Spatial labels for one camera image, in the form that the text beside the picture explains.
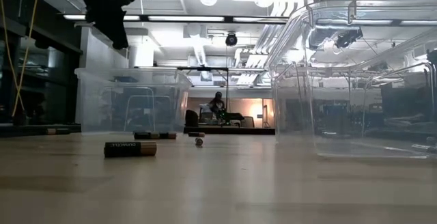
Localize clear plastic bin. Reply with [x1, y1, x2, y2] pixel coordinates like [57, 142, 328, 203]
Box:
[74, 67, 193, 135]
[265, 0, 437, 160]

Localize ceiling light strip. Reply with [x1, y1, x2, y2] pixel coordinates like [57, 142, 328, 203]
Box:
[62, 14, 141, 22]
[147, 15, 226, 23]
[232, 16, 290, 24]

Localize black ceiling spotlight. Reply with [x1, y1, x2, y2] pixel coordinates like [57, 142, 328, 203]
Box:
[225, 31, 238, 48]

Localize person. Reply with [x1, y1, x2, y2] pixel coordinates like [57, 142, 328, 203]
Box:
[208, 91, 227, 115]

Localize black monitor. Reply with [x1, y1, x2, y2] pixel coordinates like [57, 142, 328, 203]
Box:
[380, 86, 432, 116]

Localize black ceiling camera cluster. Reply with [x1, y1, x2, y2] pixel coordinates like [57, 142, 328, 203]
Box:
[309, 27, 363, 50]

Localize yellow cable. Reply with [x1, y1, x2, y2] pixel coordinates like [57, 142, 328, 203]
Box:
[0, 0, 39, 118]

